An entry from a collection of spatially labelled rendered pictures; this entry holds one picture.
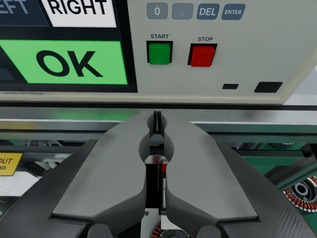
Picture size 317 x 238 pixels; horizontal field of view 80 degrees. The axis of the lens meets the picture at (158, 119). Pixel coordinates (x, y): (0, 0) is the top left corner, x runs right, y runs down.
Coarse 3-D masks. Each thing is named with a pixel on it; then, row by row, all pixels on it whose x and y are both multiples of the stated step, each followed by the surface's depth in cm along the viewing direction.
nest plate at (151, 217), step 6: (150, 210) 46; (156, 210) 46; (144, 216) 45; (150, 216) 45; (156, 216) 45; (144, 222) 45; (150, 222) 45; (156, 222) 45; (144, 228) 44; (150, 228) 44; (144, 234) 43; (168, 234) 43; (174, 234) 43; (180, 234) 43
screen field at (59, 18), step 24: (0, 0) 14; (24, 0) 14; (48, 0) 14; (72, 0) 14; (96, 0) 14; (0, 24) 15; (24, 24) 15; (48, 24) 15; (72, 24) 15; (96, 24) 15
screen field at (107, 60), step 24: (24, 48) 17; (48, 48) 17; (72, 48) 17; (96, 48) 17; (120, 48) 17; (24, 72) 19; (48, 72) 19; (72, 72) 19; (96, 72) 19; (120, 72) 19
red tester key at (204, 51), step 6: (198, 48) 16; (204, 48) 16; (210, 48) 16; (192, 54) 17; (198, 54) 16; (204, 54) 16; (210, 54) 16; (192, 60) 17; (198, 60) 17; (204, 60) 17; (210, 60) 17; (192, 66) 17; (198, 66) 17; (204, 66) 17
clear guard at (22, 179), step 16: (0, 144) 25; (16, 144) 25; (32, 144) 25; (48, 144) 25; (64, 144) 25; (80, 144) 25; (32, 160) 23; (48, 160) 23; (0, 176) 22; (16, 176) 22; (32, 176) 22; (0, 192) 21; (16, 192) 21; (0, 208) 20
